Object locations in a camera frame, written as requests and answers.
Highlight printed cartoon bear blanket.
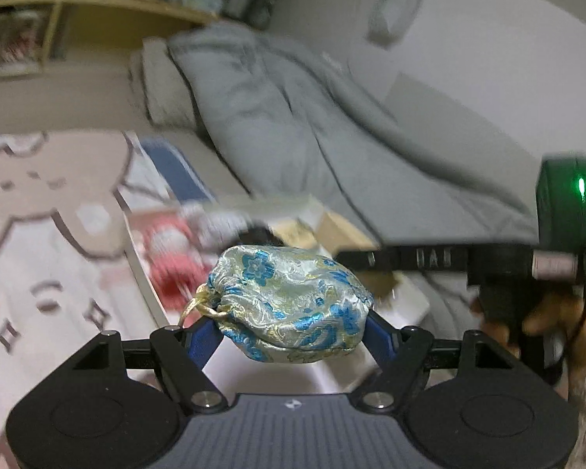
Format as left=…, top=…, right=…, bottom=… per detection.
left=0, top=129, right=177, bottom=469

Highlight white air conditioner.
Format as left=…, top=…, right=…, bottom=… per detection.
left=366, top=0, right=428, bottom=50

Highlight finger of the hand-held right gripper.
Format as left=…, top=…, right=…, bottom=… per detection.
left=334, top=247, right=411, bottom=272

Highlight grey white crochet pouch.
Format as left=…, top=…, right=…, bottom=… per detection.
left=190, top=210, right=255, bottom=250

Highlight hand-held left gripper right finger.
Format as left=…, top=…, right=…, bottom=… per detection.
left=349, top=310, right=516, bottom=414

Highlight pink crochet doll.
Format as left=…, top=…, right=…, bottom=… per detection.
left=144, top=217, right=211, bottom=306

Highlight wooden bedside shelf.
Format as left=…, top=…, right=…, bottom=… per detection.
left=0, top=0, right=220, bottom=81

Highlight white cardboard box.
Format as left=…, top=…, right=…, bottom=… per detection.
left=122, top=195, right=433, bottom=396

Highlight silver blue brocade pouch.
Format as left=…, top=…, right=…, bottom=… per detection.
left=178, top=244, right=376, bottom=363

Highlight grey fluffy pillow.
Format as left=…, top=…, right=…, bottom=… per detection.
left=127, top=36, right=206, bottom=125

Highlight grey duvet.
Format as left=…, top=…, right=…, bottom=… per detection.
left=168, top=22, right=543, bottom=255

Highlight blue striped towel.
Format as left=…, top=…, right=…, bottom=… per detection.
left=139, top=139, right=216, bottom=203

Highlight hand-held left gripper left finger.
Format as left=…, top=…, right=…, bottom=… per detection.
left=71, top=315, right=228, bottom=414

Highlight person's right hand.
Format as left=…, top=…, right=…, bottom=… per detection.
left=471, top=295, right=586, bottom=347

